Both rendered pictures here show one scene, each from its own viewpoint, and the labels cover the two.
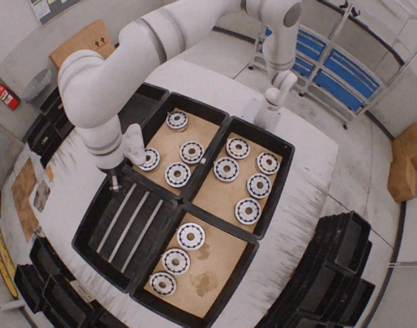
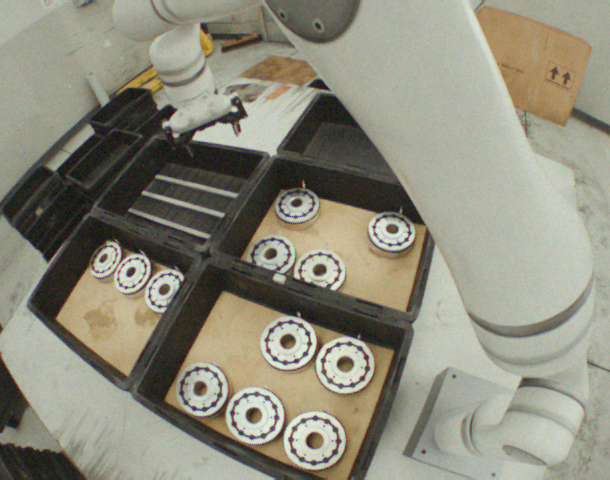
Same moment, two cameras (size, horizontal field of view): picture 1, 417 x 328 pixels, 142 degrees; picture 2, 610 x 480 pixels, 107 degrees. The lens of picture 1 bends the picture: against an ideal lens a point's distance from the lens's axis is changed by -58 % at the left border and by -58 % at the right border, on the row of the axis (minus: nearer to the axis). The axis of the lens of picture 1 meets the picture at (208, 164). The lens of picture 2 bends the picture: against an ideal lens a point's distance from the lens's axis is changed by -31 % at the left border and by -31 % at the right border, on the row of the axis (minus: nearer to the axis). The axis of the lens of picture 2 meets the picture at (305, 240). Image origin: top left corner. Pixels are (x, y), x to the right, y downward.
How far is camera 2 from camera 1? 39 cm
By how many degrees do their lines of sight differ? 42
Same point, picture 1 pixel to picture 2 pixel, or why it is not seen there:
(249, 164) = (313, 399)
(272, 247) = (160, 463)
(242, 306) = (72, 399)
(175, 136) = (357, 241)
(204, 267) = (122, 320)
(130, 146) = (190, 106)
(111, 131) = (157, 60)
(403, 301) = not seen: outside the picture
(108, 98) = (121, 19)
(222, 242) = not seen: hidden behind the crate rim
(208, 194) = (241, 318)
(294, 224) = not seen: outside the picture
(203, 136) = (366, 292)
